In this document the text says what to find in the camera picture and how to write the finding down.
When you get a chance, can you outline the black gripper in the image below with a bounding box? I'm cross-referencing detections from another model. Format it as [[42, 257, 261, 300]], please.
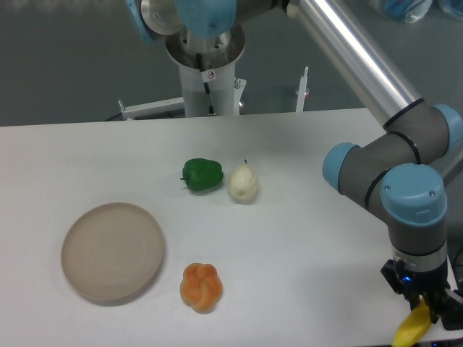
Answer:
[[381, 255, 462, 330]]

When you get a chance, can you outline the yellow banana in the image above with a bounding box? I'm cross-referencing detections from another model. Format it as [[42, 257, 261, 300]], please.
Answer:
[[391, 298, 432, 347]]

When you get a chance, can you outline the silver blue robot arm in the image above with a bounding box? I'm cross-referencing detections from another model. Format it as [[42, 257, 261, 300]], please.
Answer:
[[126, 1, 462, 330]]

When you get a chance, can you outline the beige round plate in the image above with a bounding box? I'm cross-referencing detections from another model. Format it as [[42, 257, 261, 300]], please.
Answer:
[[61, 202, 165, 307]]

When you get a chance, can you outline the white pear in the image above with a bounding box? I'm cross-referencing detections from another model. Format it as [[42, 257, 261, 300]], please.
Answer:
[[227, 161, 259, 203]]

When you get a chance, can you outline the orange knotted bread roll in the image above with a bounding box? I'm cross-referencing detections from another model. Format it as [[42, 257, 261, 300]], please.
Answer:
[[179, 263, 223, 314]]

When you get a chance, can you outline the green bell pepper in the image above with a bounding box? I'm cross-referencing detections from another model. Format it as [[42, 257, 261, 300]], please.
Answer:
[[181, 158, 224, 192]]

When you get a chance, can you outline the blue plastic bag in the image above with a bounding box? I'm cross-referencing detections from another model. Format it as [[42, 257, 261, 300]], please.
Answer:
[[368, 0, 462, 24]]

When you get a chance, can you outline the white right base bracket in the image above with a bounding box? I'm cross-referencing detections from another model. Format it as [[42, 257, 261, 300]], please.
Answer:
[[295, 66, 310, 113]]

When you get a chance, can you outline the white base bracket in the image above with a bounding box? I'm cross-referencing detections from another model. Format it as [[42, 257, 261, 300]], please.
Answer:
[[118, 97, 184, 119], [295, 66, 310, 113]]

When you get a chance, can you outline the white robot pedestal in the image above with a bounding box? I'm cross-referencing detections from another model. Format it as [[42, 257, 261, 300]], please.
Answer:
[[178, 63, 239, 118]]

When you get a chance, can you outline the black cable on pedestal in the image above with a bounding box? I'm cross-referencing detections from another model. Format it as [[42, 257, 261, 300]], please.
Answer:
[[195, 53, 217, 116]]

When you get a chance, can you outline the white left base bracket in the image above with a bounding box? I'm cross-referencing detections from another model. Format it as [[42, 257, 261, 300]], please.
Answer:
[[118, 97, 184, 119]]

